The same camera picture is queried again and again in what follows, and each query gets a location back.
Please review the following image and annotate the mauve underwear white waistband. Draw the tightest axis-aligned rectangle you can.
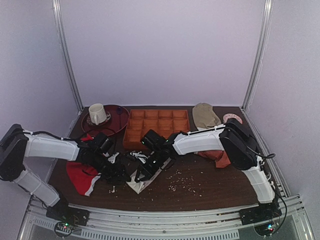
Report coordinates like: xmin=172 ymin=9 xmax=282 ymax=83
xmin=126 ymin=158 xmax=171 ymax=194

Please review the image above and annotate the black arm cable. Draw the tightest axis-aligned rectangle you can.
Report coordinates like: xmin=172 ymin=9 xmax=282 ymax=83
xmin=244 ymin=147 xmax=287 ymax=231
xmin=22 ymin=129 xmax=121 ymax=143

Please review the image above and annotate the khaki underwear cream waistband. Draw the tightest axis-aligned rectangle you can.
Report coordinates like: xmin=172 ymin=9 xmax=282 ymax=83
xmin=192 ymin=103 xmax=222 ymax=130

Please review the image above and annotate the orange wooden compartment tray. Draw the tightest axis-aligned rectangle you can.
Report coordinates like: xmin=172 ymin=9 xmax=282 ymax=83
xmin=123 ymin=109 xmax=191 ymax=150

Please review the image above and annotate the pink patterned small bowl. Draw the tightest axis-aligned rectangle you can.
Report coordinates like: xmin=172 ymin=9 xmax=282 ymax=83
xmin=223 ymin=113 xmax=243 ymax=124

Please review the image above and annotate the left aluminium frame post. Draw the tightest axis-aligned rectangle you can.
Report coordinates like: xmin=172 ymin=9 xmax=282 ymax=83
xmin=51 ymin=0 xmax=84 ymax=112

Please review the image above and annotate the aluminium frame post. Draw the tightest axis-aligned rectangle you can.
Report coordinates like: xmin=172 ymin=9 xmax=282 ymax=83
xmin=51 ymin=0 xmax=84 ymax=112
xmin=241 ymin=0 xmax=274 ymax=113

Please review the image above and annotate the orange underwear white waistband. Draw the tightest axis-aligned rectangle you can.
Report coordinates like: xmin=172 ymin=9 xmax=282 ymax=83
xmin=196 ymin=150 xmax=231 ymax=169

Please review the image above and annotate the dark red bowl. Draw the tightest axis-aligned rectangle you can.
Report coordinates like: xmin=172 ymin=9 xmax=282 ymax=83
xmin=81 ymin=104 xmax=130 ymax=137

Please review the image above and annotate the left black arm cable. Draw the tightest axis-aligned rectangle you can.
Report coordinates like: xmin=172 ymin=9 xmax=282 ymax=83
xmin=22 ymin=129 xmax=121 ymax=143

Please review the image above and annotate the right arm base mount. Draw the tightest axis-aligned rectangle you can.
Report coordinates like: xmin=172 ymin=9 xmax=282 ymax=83
xmin=239 ymin=203 xmax=282 ymax=238

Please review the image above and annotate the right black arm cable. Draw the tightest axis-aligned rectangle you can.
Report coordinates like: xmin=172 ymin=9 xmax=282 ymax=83
xmin=244 ymin=147 xmax=287 ymax=231

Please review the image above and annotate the cream ceramic mug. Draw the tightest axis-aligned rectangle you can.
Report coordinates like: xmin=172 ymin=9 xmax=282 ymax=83
xmin=88 ymin=103 xmax=107 ymax=125

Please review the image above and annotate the dark saucer plate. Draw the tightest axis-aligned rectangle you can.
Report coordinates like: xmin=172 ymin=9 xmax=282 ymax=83
xmin=84 ymin=111 xmax=111 ymax=127

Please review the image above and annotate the right aluminium frame post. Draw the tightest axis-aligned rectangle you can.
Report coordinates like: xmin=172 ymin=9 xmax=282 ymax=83
xmin=241 ymin=0 xmax=274 ymax=113

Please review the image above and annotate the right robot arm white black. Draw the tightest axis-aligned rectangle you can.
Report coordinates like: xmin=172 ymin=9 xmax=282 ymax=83
xmin=134 ymin=118 xmax=275 ymax=204

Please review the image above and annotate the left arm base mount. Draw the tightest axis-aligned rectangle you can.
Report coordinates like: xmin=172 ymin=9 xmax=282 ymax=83
xmin=46 ymin=205 xmax=90 ymax=239

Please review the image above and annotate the red underwear white trim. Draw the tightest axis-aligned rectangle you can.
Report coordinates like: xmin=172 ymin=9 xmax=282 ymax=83
xmin=66 ymin=147 xmax=101 ymax=197

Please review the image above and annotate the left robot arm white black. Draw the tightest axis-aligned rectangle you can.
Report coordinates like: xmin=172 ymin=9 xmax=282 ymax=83
xmin=0 ymin=124 xmax=131 ymax=208

